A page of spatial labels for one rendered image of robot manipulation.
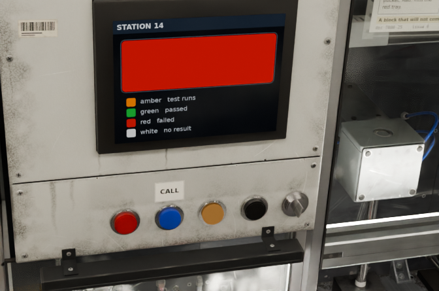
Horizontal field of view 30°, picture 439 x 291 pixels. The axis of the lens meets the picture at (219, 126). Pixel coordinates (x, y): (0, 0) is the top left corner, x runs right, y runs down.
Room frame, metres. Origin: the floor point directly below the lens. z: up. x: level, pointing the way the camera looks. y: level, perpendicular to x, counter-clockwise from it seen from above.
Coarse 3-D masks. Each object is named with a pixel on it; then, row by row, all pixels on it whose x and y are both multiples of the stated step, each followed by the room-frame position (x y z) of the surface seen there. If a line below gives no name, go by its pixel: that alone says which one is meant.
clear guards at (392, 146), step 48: (384, 0) 1.02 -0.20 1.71; (432, 0) 1.04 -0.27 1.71; (384, 48) 1.02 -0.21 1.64; (432, 48) 1.04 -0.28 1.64; (384, 96) 1.03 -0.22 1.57; (432, 96) 1.05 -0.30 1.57; (336, 144) 1.01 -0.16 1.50; (384, 144) 1.03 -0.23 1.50; (432, 144) 1.05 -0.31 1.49; (336, 192) 1.01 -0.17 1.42; (384, 192) 1.03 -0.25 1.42; (432, 192) 1.05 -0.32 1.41; (240, 240) 0.97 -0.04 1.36; (336, 240) 1.01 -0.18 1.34; (384, 240) 1.04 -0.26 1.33; (432, 240) 1.06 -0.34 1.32; (96, 288) 0.92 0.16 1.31; (144, 288) 0.94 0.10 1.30; (192, 288) 0.95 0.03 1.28; (240, 288) 0.97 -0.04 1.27; (288, 288) 1.00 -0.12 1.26
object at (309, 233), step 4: (308, 232) 1.00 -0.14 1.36; (312, 232) 1.00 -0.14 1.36; (308, 236) 1.00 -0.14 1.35; (308, 240) 1.00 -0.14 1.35; (308, 244) 1.00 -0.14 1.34; (304, 248) 1.00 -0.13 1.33; (308, 248) 1.00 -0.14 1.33; (304, 252) 1.00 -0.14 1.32; (308, 252) 1.00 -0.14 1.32; (304, 256) 1.00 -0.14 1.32; (308, 256) 1.00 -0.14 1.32; (304, 260) 1.00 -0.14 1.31; (308, 260) 1.00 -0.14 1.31; (304, 264) 1.00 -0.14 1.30; (308, 264) 1.00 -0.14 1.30; (304, 268) 1.00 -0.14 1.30; (304, 272) 1.00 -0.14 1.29; (304, 276) 1.00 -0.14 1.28; (304, 280) 1.00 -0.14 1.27; (304, 284) 1.00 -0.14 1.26; (304, 288) 1.00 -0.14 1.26
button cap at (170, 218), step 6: (168, 210) 0.93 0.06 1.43; (174, 210) 0.93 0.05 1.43; (162, 216) 0.92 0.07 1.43; (168, 216) 0.92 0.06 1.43; (174, 216) 0.93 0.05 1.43; (180, 216) 0.93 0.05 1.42; (162, 222) 0.92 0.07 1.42; (168, 222) 0.92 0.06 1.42; (174, 222) 0.93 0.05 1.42; (168, 228) 0.92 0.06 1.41
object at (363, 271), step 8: (360, 264) 1.25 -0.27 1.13; (360, 272) 1.25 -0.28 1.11; (368, 272) 1.30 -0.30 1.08; (336, 280) 1.27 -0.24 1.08; (344, 280) 1.27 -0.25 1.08; (352, 280) 1.27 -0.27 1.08; (360, 280) 1.25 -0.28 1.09; (368, 280) 1.27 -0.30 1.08; (376, 280) 1.27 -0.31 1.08; (336, 288) 1.26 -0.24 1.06; (344, 288) 1.24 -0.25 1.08; (352, 288) 1.24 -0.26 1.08; (360, 288) 1.25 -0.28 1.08; (368, 288) 1.25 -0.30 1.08; (376, 288) 1.25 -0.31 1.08; (384, 288) 1.25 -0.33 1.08
